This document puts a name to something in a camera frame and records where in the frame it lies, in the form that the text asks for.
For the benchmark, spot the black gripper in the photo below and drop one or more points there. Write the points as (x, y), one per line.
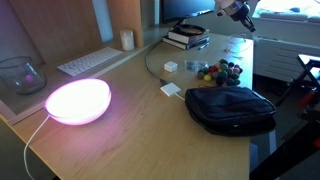
(241, 14)

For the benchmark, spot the white cube charger head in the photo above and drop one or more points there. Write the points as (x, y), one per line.
(170, 66)

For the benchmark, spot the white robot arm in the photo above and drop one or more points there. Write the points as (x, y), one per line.
(230, 5)

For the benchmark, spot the clear plastic object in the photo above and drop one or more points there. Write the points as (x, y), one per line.
(195, 65)

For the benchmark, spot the light blue floor tape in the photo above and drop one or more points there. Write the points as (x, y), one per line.
(272, 143)

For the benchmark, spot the white radiator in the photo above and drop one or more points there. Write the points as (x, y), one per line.
(283, 60)

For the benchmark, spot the colourful felt ball trivet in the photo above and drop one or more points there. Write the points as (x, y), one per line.
(221, 73)

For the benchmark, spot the round black monitor base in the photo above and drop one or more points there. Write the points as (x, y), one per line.
(190, 29)

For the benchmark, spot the black fabric bag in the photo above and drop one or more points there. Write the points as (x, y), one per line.
(230, 106)

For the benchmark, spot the white flat adapter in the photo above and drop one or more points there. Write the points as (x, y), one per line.
(170, 89)

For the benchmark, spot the white keyboard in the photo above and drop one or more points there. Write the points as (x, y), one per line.
(88, 60)

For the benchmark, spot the glowing bowl lamp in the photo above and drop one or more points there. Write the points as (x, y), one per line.
(78, 101)

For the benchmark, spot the clear glass bowl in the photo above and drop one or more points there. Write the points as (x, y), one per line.
(21, 76)

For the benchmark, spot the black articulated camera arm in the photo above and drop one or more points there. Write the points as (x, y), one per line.
(286, 156)

